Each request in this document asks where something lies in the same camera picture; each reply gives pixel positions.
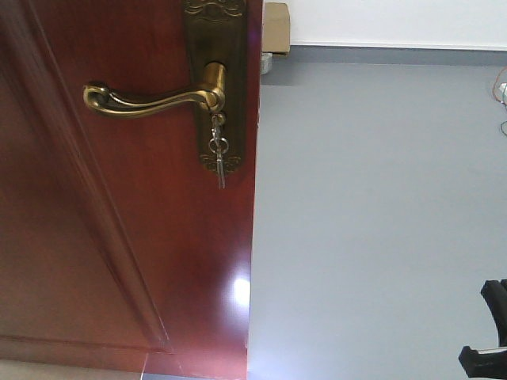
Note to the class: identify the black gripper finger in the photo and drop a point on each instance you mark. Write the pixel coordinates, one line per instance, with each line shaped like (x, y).
(489, 363)
(494, 293)

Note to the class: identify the brown wooden door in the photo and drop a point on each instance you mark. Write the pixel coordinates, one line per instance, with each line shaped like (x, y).
(118, 249)

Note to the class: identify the brass door lever handle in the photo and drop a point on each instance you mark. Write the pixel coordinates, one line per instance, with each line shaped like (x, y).
(208, 94)

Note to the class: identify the white power strip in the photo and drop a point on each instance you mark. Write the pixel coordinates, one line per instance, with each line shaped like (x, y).
(503, 89)

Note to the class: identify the silver key bunch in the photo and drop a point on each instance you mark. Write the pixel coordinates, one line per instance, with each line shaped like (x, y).
(218, 145)

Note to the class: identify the long closed cardboard box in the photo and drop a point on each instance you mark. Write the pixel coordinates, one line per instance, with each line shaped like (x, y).
(276, 28)

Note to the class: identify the plywood base board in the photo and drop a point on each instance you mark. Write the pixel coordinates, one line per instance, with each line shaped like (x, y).
(18, 370)

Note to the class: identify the brass handle backplate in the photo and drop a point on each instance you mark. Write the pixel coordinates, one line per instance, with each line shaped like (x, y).
(216, 32)

